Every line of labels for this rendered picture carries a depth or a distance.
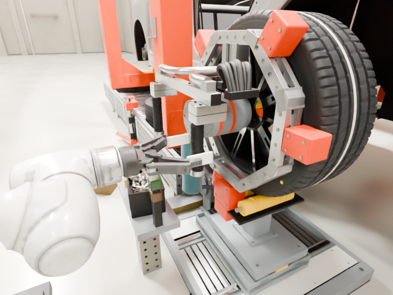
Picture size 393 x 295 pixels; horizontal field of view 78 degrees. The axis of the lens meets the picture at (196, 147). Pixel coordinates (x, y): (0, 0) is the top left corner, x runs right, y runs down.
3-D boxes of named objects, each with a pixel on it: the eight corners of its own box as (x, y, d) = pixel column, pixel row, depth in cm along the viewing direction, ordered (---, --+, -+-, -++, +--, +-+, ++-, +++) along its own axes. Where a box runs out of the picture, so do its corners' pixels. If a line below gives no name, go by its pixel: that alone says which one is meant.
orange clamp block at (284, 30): (290, 57, 67) (310, 26, 60) (268, 58, 64) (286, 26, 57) (277, 40, 70) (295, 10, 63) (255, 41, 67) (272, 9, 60)
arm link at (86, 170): (95, 175, 62) (102, 208, 52) (23, 191, 56) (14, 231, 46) (87, 137, 57) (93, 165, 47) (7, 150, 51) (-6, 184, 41)
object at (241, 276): (307, 267, 119) (311, 253, 115) (247, 300, 104) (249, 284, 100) (245, 208, 159) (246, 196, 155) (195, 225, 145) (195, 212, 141)
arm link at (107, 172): (100, 195, 54) (127, 188, 56) (92, 158, 50) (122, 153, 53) (95, 175, 61) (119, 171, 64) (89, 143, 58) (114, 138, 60)
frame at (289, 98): (285, 214, 79) (320, 27, 57) (269, 220, 77) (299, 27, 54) (205, 150, 124) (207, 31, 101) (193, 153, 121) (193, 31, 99)
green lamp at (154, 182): (162, 189, 85) (161, 179, 83) (151, 192, 83) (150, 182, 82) (158, 183, 88) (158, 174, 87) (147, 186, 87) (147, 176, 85)
